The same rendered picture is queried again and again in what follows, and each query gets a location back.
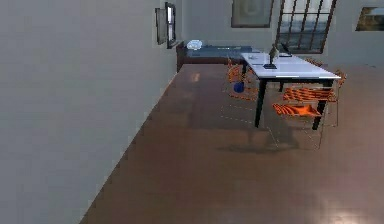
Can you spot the blue ball with white lines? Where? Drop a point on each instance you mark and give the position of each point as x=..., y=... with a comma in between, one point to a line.
x=238, y=87

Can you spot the orange slatted chair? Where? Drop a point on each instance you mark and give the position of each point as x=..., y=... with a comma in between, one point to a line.
x=340, y=77
x=314, y=62
x=240, y=83
x=296, y=109

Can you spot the white pillow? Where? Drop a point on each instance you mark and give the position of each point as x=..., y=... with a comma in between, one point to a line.
x=194, y=44

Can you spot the black framed window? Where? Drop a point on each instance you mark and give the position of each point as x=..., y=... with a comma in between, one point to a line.
x=170, y=24

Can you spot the grey framed picture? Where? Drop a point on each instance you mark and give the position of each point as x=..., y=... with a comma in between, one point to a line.
x=252, y=13
x=160, y=26

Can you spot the grey statuette on dark base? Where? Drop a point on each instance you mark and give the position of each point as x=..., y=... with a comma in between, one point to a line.
x=272, y=56

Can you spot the white table with black legs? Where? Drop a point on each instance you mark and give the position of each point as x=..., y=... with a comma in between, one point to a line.
x=286, y=66

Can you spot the black laptop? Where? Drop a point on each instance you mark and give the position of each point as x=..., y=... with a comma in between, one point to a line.
x=286, y=51

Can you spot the brown framed window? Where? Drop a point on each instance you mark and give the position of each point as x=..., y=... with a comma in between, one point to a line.
x=304, y=25

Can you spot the dark landscape picture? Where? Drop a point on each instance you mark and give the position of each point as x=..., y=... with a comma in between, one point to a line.
x=370, y=19

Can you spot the blue bed with brown frame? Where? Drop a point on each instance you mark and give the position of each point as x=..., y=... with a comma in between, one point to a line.
x=216, y=53

